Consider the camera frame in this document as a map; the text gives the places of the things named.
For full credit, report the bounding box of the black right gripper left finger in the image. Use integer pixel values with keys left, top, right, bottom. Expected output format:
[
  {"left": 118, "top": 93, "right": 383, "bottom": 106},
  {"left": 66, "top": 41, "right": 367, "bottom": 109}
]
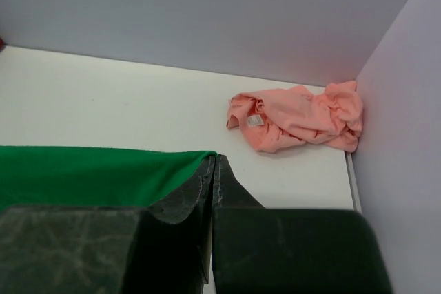
[{"left": 1, "top": 156, "right": 216, "bottom": 293}]

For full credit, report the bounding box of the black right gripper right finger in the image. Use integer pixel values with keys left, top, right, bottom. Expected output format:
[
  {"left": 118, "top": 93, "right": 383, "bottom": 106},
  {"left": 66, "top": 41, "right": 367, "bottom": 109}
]
[{"left": 212, "top": 155, "right": 393, "bottom": 293}]

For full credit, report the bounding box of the green t-shirt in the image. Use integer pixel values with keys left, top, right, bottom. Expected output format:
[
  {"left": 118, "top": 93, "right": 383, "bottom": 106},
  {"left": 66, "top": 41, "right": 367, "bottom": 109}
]
[{"left": 1, "top": 146, "right": 216, "bottom": 210}]

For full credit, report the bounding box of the pink crumpled t-shirt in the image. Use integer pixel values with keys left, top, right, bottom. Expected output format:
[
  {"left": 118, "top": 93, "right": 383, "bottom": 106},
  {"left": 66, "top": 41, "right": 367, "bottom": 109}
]
[{"left": 226, "top": 81, "right": 364, "bottom": 153}]

